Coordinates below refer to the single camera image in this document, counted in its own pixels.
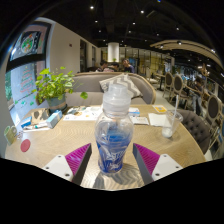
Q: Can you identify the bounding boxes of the small blue and white box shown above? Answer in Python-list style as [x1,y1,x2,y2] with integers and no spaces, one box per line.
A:
[20,116,33,130]

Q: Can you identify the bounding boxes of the white and blue tissue box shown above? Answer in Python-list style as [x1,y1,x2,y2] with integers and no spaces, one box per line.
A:
[45,109,64,130]

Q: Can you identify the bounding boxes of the clear plastic cup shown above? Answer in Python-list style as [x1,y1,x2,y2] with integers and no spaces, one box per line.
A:
[161,109,184,139]

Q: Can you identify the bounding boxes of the white round pillar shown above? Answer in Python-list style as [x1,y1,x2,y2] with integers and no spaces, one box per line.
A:
[107,41,120,63]

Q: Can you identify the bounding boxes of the flat round red coaster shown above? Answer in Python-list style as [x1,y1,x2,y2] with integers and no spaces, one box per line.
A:
[20,138,32,153]

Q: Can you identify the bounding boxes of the white paper napkin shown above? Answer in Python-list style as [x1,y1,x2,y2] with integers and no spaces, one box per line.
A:
[147,112,168,128]

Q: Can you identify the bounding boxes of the group of dining chairs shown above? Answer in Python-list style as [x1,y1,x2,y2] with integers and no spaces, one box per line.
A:
[162,70,224,134]

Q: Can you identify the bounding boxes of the small printed leaflet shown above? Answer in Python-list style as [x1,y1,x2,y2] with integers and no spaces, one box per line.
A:
[131,115,150,126]

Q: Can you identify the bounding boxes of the grey tufted armchair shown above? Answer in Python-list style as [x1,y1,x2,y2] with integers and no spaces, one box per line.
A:
[176,109,212,155]

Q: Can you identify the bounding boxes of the ceiling spot lights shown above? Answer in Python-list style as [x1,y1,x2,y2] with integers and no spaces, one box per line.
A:
[88,3,218,54]

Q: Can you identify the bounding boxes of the white drinking straw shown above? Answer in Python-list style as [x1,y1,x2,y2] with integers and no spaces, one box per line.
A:
[171,94,180,128]

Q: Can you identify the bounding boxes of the person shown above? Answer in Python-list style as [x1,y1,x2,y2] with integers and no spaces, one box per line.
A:
[95,60,109,73]
[121,58,136,74]
[192,76,206,103]

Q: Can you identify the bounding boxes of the clear bottle with blue label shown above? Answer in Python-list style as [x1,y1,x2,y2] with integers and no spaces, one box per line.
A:
[94,83,135,176]

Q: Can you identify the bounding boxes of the yellow card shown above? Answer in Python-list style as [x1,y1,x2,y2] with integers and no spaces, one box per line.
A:
[152,104,168,114]

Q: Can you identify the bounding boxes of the printed paper brochure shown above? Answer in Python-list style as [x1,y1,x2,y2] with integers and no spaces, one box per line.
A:
[63,105,103,122]

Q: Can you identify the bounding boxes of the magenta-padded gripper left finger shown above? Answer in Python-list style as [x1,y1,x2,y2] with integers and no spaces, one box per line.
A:
[41,142,93,186]

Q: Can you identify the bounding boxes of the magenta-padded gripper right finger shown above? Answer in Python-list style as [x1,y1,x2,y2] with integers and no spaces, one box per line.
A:
[132,142,184,186]

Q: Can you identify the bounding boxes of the window with tree decals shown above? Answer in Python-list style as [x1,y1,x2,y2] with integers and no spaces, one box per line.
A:
[4,61,46,113]

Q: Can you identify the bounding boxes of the green potted plant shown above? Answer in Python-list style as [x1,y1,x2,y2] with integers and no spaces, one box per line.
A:
[32,66,89,114]

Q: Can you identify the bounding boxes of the food picture wall poster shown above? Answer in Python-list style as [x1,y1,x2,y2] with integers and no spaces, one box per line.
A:
[9,30,48,63]

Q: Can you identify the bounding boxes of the grey chevron cushion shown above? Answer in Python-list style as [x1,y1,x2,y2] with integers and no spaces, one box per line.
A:
[98,73,144,99]

